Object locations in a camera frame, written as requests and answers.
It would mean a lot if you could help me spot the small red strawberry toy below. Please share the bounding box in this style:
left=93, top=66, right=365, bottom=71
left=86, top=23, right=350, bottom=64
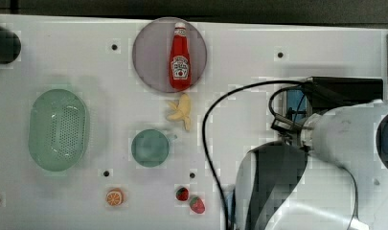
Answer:
left=175, top=187, right=190, bottom=201

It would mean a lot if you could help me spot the orange slice toy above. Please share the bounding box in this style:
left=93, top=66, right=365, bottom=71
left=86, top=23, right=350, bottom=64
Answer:
left=105, top=188, right=125, bottom=206

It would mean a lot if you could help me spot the red ketchup bottle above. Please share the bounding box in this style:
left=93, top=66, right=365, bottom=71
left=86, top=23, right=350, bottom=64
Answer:
left=169, top=22, right=192, bottom=91

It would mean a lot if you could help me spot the grey round plate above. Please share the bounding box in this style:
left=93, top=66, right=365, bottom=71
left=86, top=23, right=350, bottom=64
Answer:
left=132, top=17, right=207, bottom=93

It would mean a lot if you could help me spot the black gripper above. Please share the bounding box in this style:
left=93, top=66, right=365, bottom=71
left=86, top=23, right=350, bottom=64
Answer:
left=305, top=77, right=383, bottom=113

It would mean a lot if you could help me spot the black cylinder table post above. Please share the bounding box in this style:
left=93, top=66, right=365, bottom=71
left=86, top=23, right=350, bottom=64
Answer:
left=0, top=26, right=21, bottom=64

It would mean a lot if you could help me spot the large red strawberry toy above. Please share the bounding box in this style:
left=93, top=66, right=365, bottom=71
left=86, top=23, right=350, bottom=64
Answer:
left=190, top=196, right=206, bottom=214

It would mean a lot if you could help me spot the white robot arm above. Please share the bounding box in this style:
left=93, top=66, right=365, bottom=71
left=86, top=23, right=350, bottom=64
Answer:
left=232, top=80, right=388, bottom=230

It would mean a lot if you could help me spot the yellow peeled banana toy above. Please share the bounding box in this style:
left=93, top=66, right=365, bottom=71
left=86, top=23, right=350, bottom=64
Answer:
left=167, top=94, right=192, bottom=131

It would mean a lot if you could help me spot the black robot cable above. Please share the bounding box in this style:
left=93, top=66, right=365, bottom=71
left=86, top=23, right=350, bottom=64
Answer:
left=201, top=80, right=308, bottom=230

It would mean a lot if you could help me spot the green mug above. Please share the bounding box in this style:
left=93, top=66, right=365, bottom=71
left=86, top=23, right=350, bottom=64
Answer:
left=131, top=128, right=177, bottom=168

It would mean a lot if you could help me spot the green perforated colander basket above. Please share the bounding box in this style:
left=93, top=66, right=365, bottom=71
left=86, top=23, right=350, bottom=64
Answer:
left=28, top=89, right=89, bottom=172

